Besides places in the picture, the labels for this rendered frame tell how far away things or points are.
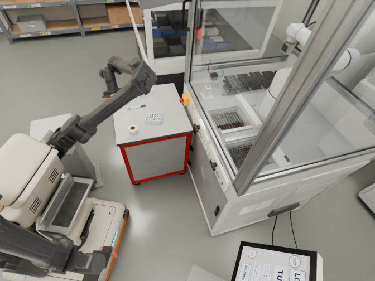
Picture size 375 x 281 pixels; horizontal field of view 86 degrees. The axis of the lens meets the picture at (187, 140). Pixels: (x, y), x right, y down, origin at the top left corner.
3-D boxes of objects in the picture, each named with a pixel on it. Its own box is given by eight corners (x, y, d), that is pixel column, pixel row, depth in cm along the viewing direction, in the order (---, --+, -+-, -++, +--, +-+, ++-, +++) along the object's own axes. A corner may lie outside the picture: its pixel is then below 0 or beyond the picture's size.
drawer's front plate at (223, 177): (222, 192, 120) (227, 183, 111) (206, 153, 137) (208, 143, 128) (225, 191, 120) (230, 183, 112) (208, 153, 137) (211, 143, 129)
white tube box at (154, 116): (145, 124, 158) (144, 120, 155) (146, 116, 163) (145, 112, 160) (160, 124, 158) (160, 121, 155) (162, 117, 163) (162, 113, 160)
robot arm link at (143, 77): (140, 69, 68) (159, 90, 74) (140, 54, 77) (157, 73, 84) (57, 135, 81) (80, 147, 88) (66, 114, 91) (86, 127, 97)
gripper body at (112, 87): (103, 95, 108) (99, 81, 105) (113, 91, 117) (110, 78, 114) (114, 95, 107) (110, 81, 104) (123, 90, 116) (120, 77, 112)
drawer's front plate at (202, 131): (205, 150, 138) (207, 140, 130) (192, 120, 155) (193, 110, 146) (207, 150, 139) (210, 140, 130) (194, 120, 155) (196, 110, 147)
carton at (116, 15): (110, 24, 400) (106, 8, 378) (107, 18, 418) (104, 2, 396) (130, 22, 412) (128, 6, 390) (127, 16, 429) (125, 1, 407)
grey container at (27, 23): (21, 33, 357) (15, 23, 343) (22, 25, 373) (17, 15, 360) (46, 30, 368) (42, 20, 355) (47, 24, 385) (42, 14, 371)
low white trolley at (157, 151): (131, 189, 203) (116, 144, 144) (125, 142, 239) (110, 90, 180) (187, 177, 216) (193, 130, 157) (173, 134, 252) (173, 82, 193)
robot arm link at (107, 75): (103, 68, 103) (114, 67, 105) (100, 68, 108) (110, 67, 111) (106, 82, 106) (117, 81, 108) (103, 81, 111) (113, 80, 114)
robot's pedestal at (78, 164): (70, 196, 195) (27, 150, 135) (68, 170, 211) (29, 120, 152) (102, 186, 203) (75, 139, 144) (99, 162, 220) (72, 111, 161)
